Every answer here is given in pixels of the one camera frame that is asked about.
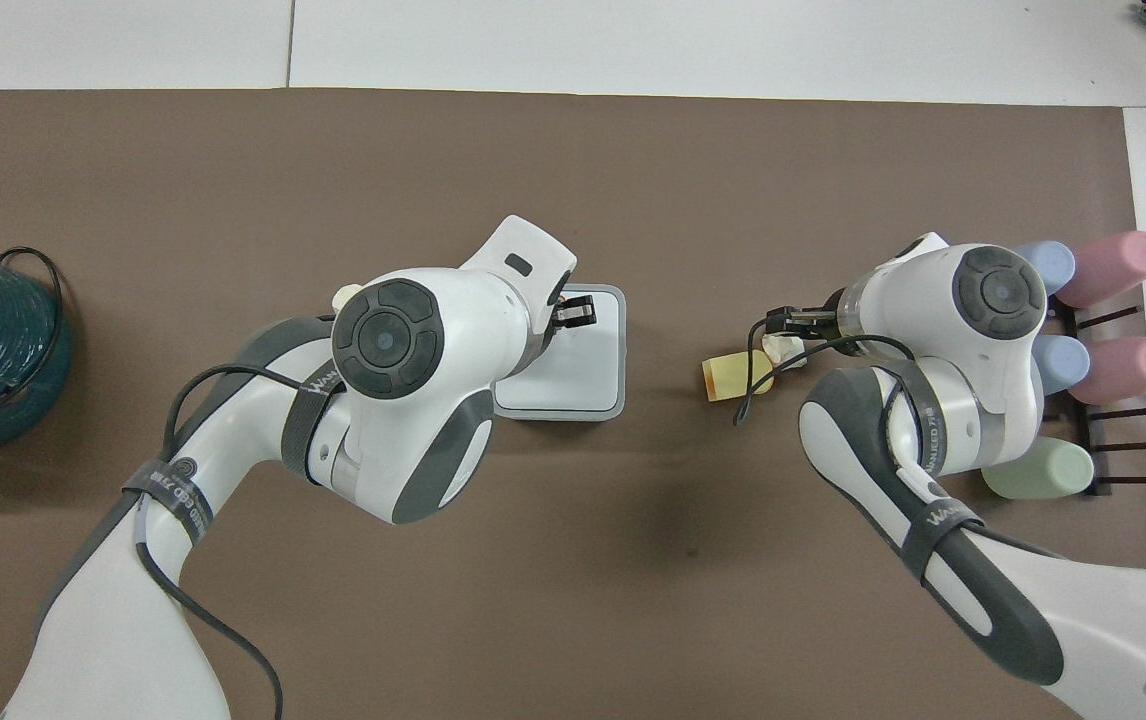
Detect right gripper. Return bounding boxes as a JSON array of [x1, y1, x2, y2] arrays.
[[554, 295, 843, 339]]

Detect white bin with grey rim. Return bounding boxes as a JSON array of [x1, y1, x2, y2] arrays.
[[493, 285, 627, 422]]

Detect crumpled white paper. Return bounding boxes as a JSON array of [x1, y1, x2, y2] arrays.
[[762, 334, 806, 372]]

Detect blue cup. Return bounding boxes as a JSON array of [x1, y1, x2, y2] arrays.
[[1013, 240, 1077, 297], [1033, 334, 1092, 397]]

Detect green cup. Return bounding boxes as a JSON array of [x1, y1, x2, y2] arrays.
[[980, 436, 1096, 501]]

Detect pink cup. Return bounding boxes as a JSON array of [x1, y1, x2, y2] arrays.
[[1057, 231, 1146, 310], [1072, 336, 1146, 405]]

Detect black cup rack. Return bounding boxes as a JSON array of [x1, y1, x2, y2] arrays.
[[1041, 298, 1146, 497]]

